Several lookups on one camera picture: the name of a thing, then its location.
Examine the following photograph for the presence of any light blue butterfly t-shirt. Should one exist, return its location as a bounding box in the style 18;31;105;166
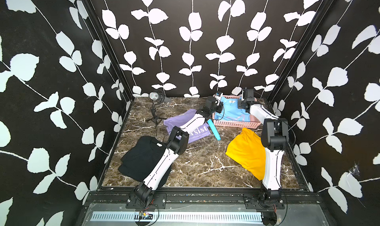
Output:
213;97;250;122

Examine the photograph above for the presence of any purple Persist t-shirt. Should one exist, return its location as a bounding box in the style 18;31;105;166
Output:
163;109;211;143

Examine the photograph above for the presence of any yellow t-shirt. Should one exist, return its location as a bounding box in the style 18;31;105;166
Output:
226;128;266;180

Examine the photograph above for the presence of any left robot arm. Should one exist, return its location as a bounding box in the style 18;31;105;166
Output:
134;91;223;206

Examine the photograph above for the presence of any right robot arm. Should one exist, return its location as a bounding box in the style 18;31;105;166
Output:
238;88;290;208

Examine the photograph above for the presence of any pink plastic basket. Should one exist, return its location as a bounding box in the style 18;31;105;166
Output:
212;95;261;129

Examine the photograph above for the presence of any blue toy microphone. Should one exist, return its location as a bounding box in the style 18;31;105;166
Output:
207;119;221;141

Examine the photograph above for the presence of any black t-shirt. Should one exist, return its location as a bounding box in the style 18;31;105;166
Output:
118;136;167;182

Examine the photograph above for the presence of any small circuit board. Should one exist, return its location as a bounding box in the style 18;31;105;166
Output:
138;212;154;221

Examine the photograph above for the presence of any white perforated strip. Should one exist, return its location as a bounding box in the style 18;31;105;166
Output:
90;211;263;224

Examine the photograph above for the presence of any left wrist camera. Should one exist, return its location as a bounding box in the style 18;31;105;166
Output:
215;91;223;101

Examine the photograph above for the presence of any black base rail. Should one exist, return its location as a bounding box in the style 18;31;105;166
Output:
84;187;323;211

